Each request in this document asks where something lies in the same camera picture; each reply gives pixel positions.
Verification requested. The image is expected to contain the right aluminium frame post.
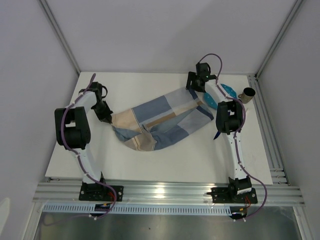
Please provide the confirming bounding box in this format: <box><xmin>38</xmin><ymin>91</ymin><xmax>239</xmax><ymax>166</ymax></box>
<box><xmin>254</xmin><ymin>0</ymin><xmax>306</xmax><ymax>79</ymax></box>

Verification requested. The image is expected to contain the purple knife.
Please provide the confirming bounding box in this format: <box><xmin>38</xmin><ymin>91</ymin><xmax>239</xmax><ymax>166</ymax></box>
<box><xmin>213</xmin><ymin>131</ymin><xmax>221</xmax><ymax>140</ymax></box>

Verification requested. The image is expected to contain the aluminium mounting rail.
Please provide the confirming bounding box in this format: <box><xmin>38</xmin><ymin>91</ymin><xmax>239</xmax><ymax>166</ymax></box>
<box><xmin>32</xmin><ymin>178</ymin><xmax>305</xmax><ymax>207</ymax></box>

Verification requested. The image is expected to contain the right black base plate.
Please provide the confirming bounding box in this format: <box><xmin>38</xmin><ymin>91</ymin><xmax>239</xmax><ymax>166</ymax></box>
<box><xmin>206</xmin><ymin>187</ymin><xmax>258</xmax><ymax>204</ymax></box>

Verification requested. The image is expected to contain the aluminium frame post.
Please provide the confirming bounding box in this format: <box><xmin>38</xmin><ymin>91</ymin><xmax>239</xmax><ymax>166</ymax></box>
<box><xmin>254</xmin><ymin>0</ymin><xmax>306</xmax><ymax>79</ymax></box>
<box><xmin>37</xmin><ymin>0</ymin><xmax>81</xmax><ymax>76</ymax></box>

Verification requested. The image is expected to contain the blue beige checked cloth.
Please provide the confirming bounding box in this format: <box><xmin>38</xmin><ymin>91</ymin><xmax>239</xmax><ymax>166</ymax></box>
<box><xmin>111</xmin><ymin>87</ymin><xmax>214</xmax><ymax>152</ymax></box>

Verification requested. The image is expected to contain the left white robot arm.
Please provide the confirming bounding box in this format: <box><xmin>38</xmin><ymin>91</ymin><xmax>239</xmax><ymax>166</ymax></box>
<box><xmin>54</xmin><ymin>81</ymin><xmax>113</xmax><ymax>201</ymax></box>

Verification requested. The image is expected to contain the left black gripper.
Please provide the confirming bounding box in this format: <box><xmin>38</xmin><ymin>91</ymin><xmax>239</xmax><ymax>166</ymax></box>
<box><xmin>91</xmin><ymin>100</ymin><xmax>113</xmax><ymax>125</ymax></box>

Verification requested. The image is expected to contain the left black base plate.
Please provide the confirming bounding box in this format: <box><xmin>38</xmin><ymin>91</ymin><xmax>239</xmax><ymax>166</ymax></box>
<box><xmin>78</xmin><ymin>182</ymin><xmax>124</xmax><ymax>202</ymax></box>

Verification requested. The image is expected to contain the teal dotted plate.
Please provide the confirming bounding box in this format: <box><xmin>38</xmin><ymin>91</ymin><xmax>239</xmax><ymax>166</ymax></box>
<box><xmin>203</xmin><ymin>82</ymin><xmax>237</xmax><ymax>110</ymax></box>

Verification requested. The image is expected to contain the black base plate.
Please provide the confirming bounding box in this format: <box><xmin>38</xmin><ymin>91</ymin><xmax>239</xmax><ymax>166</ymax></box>
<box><xmin>78</xmin><ymin>182</ymin><xmax>124</xmax><ymax>202</ymax></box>
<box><xmin>206</xmin><ymin>187</ymin><xmax>258</xmax><ymax>204</ymax></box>

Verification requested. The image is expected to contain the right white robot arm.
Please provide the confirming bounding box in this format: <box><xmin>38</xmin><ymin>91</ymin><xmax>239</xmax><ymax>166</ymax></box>
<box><xmin>186</xmin><ymin>62</ymin><xmax>257</xmax><ymax>204</ymax></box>

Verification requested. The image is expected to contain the left aluminium frame post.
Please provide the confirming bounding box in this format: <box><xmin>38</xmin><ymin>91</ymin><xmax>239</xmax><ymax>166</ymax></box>
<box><xmin>37</xmin><ymin>0</ymin><xmax>81</xmax><ymax>76</ymax></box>

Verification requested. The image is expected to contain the brown mug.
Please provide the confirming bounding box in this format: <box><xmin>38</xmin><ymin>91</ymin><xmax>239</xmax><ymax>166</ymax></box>
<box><xmin>238</xmin><ymin>87</ymin><xmax>256</xmax><ymax>104</ymax></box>

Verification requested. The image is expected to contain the white slotted cable duct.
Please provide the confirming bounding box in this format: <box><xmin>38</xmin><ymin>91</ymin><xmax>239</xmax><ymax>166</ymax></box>
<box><xmin>42</xmin><ymin>203</ymin><xmax>232</xmax><ymax>216</ymax></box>

